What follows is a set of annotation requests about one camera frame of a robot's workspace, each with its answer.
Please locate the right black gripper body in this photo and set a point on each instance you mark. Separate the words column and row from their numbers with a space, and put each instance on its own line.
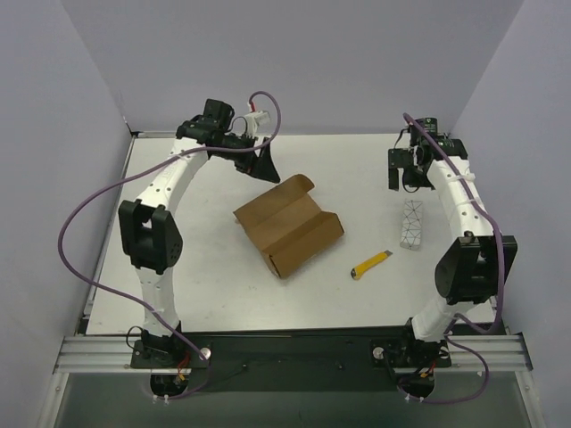
column 399, row 160

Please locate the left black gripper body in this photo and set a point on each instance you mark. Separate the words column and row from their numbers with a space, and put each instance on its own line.
column 252, row 161

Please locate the white patterned box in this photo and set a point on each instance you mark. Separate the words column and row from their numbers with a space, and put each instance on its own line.
column 412, row 225

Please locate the brown cardboard express box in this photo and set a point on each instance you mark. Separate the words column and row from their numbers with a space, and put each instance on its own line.
column 287, row 226

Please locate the yellow utility knife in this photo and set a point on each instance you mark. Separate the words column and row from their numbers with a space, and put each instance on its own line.
column 358, row 271

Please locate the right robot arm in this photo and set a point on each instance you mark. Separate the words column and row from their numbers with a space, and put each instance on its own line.
column 471, row 276

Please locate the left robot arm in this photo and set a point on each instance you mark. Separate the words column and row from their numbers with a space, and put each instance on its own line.
column 148, row 230

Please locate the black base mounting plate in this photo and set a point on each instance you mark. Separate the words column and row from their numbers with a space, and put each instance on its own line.
column 309, row 360

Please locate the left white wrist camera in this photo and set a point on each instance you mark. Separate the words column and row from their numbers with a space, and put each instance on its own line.
column 254, row 119

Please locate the aluminium front rail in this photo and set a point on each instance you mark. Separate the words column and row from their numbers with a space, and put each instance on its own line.
column 107, row 354

